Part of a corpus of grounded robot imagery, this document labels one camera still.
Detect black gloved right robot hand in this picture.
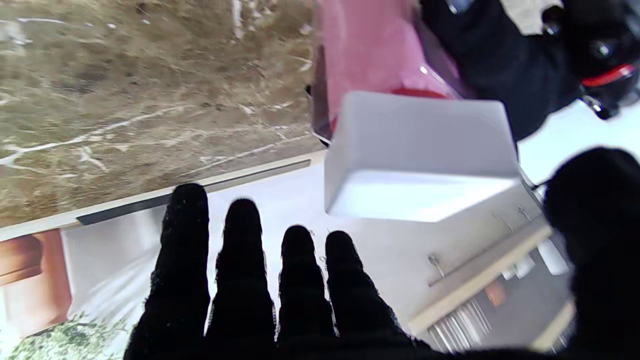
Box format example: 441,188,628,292
124,146,640,360

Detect wooden wall shelf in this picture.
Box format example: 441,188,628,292
407,225,553,336

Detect glass jars on shelf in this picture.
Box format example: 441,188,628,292
430,299,493,353

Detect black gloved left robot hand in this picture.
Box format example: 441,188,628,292
420,0,583,141

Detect metal hanging rail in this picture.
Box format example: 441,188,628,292
427,205,533,288

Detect black cooktop strip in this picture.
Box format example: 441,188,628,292
77,159,311,226

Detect white square bottle cap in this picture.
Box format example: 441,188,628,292
324,91,522,223

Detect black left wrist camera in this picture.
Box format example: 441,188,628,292
545,0,640,121

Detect red black left arm cables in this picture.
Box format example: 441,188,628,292
582,64,638,88

